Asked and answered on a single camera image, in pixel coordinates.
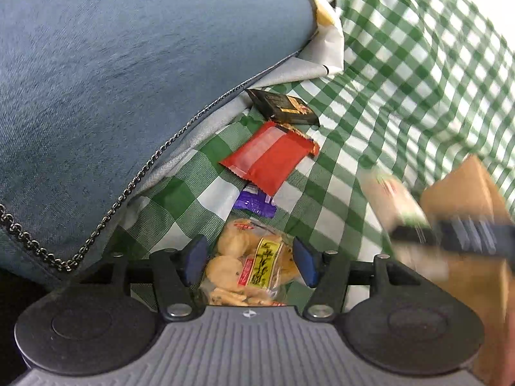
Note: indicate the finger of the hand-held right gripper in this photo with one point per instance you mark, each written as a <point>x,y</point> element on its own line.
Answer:
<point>414,235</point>

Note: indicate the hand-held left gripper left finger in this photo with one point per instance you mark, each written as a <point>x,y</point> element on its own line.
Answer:
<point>196,259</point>

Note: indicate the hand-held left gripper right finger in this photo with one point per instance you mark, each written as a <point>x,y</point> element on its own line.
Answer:
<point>305,259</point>

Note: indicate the yellow-label cookie packet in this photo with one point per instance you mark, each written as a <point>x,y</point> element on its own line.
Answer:
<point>237,261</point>

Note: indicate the pale green-label cracker packet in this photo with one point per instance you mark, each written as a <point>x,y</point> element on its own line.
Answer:
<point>394,197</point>

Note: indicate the brown cardboard box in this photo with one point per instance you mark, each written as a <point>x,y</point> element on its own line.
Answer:
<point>470,289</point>

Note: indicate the purple snack bar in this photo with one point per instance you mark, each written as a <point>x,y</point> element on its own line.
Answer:
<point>253,203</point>

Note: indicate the red snack packet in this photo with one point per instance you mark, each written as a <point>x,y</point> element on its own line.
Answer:
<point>265,157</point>

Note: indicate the green white checked cloth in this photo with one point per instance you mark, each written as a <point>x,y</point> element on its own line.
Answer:
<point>394,88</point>

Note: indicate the black snack packet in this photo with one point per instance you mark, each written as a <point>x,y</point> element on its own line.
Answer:
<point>281,106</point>

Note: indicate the blue denim zipper bag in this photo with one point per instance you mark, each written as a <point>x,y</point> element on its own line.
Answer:
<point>120,68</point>

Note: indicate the white plastic bag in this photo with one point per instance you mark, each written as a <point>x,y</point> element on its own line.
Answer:
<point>332,44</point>

